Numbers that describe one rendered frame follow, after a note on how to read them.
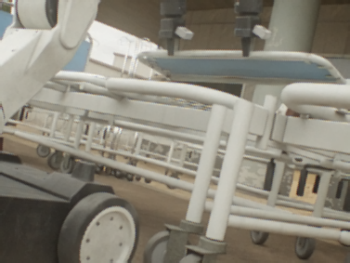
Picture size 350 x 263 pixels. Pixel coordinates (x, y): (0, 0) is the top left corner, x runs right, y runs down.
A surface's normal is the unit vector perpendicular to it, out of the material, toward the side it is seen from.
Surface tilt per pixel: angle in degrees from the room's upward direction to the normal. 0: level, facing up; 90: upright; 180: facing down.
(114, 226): 90
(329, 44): 90
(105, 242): 90
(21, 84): 90
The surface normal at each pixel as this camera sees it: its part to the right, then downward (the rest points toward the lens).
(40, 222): 0.79, 0.17
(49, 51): 0.58, 0.55
